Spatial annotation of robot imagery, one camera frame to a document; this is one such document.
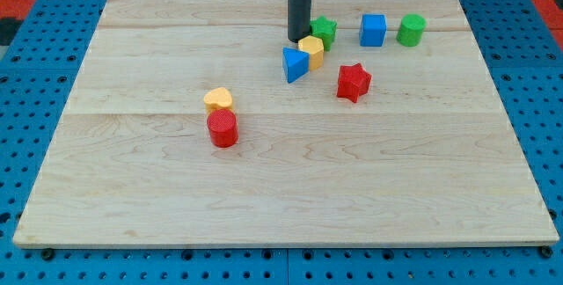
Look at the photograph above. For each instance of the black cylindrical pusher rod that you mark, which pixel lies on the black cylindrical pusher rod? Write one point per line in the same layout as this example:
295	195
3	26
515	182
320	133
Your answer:
299	15

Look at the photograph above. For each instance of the blue triangle block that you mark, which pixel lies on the blue triangle block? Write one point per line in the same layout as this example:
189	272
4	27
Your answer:
295	63

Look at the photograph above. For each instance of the yellow hexagon block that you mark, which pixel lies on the yellow hexagon block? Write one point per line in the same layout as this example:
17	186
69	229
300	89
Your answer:
314	47

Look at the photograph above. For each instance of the green star block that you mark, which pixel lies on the green star block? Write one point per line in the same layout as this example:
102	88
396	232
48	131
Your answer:
324	29

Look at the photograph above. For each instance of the blue cube block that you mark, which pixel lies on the blue cube block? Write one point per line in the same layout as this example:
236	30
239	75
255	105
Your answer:
372	30

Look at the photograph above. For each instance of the red star block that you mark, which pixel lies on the red star block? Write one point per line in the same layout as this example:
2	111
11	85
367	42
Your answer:
353	82

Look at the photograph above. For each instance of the green cylinder block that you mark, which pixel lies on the green cylinder block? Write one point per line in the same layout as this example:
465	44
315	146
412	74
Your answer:
410	30

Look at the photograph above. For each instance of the yellow heart block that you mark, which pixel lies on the yellow heart block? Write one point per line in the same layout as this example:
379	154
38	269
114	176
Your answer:
217	99

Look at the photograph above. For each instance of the red cylinder block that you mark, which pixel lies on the red cylinder block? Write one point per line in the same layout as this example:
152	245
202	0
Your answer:
223	128

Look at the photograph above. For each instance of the light wooden board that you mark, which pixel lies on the light wooden board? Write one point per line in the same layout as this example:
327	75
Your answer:
426	158

